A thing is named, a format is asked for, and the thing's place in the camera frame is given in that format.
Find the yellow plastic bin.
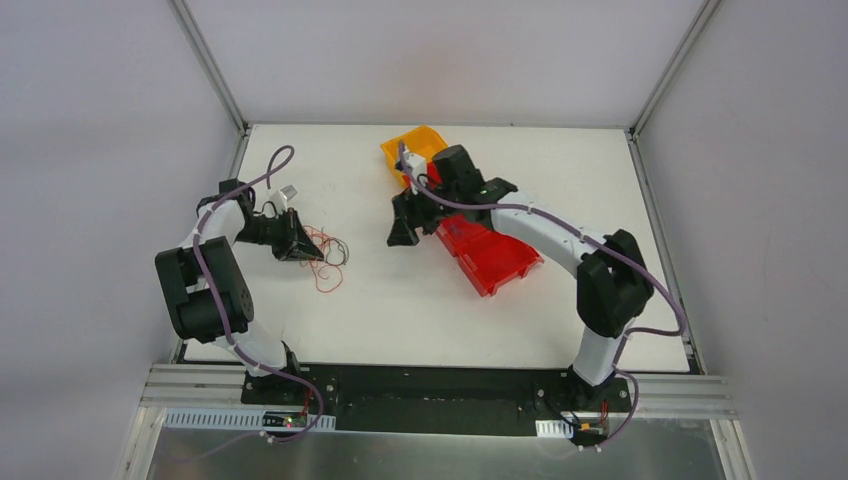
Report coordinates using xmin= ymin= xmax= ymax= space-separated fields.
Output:
xmin=380 ymin=125 xmax=448 ymax=189

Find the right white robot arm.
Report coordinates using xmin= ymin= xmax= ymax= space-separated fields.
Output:
xmin=387 ymin=143 xmax=655 ymax=410

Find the middle red plastic bin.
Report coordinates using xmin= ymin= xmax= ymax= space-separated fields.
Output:
xmin=436 ymin=215 xmax=493 ymax=257

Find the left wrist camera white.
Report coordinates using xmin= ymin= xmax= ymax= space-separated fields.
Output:
xmin=267 ymin=185 xmax=298 ymax=213

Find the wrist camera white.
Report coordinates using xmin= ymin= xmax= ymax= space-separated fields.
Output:
xmin=396 ymin=150 xmax=428 ymax=179
xmin=267 ymin=185 xmax=298 ymax=213

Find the aluminium frame rail front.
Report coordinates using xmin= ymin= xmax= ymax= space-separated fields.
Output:
xmin=140 ymin=363 xmax=737 ymax=420

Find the orange thin wire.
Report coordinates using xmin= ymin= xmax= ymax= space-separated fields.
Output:
xmin=301 ymin=226 xmax=346 ymax=295

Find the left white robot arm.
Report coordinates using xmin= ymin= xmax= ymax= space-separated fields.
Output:
xmin=154 ymin=179 xmax=325 ymax=405

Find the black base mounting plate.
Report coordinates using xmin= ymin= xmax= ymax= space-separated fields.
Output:
xmin=240 ymin=363 xmax=632 ymax=437

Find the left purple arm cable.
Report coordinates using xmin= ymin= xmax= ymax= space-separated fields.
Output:
xmin=192 ymin=144 xmax=326 ymax=446

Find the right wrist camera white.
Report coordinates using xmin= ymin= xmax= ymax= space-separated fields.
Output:
xmin=396 ymin=150 xmax=428 ymax=179

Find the end red plastic bin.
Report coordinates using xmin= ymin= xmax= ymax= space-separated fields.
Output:
xmin=455 ymin=231 xmax=544 ymax=297

